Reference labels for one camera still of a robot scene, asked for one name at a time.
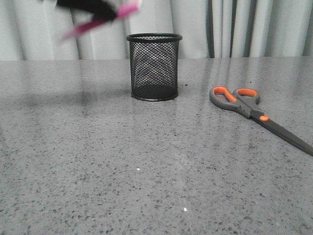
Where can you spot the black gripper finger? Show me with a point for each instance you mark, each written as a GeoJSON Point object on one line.
{"type": "Point", "coordinates": [100, 9]}

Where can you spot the pink marker pen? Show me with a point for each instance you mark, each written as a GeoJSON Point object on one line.
{"type": "Point", "coordinates": [123, 11]}

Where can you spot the grey orange scissors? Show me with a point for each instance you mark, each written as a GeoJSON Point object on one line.
{"type": "Point", "coordinates": [245, 102]}

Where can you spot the black mesh pen cup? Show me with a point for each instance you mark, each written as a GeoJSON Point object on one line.
{"type": "Point", "coordinates": [154, 65]}

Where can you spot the grey curtain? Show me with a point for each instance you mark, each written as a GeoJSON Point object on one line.
{"type": "Point", "coordinates": [31, 29]}

